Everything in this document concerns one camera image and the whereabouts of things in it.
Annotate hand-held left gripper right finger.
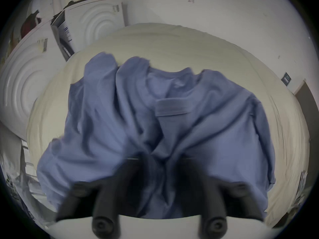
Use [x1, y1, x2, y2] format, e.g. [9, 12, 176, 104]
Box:
[176, 154, 265, 238]

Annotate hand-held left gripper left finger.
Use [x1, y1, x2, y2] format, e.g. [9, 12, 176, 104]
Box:
[56, 154, 155, 238]

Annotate blue shirt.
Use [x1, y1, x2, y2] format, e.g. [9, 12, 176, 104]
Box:
[37, 52, 276, 219]

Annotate bed with beige sheet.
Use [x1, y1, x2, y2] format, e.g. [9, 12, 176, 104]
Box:
[26, 23, 311, 228]

